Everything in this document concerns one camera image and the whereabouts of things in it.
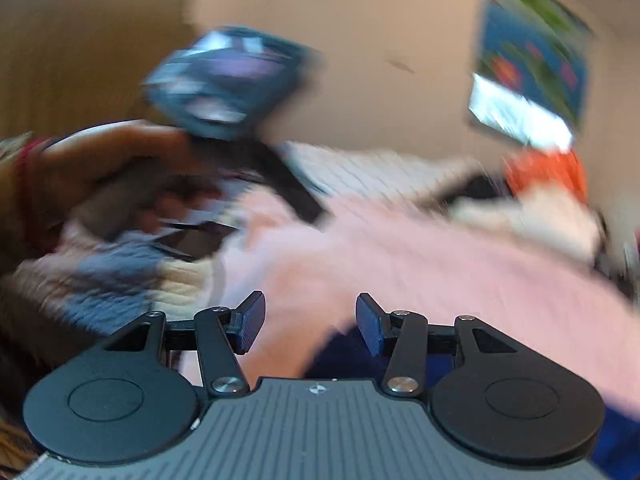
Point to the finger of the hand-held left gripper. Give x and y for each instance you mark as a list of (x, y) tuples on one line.
[(295, 185), (197, 240)]

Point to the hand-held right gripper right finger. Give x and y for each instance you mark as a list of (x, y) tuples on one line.
[(368, 325)]

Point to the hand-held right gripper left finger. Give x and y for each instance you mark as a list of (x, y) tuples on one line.
[(250, 322)]

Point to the person's left forearm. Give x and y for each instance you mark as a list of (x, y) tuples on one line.
[(10, 195)]

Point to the person's left hand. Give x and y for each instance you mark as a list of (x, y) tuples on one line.
[(115, 152)]

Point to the pink bed blanket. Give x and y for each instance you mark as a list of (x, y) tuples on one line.
[(400, 270)]

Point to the white quilted bedding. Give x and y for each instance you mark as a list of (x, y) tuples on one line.
[(370, 170)]

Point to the blue white knit cloth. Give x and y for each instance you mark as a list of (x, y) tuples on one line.
[(115, 270)]

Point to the orange cloth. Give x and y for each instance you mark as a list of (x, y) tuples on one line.
[(547, 175)]

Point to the colourful wall poster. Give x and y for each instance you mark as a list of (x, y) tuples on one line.
[(530, 55)]

